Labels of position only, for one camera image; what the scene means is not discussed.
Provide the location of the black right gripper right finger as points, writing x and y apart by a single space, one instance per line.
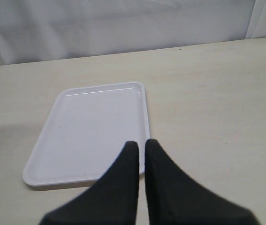
174 198

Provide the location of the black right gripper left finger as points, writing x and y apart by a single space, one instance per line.
112 200

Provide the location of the white rectangular plastic tray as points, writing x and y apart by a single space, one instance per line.
85 132

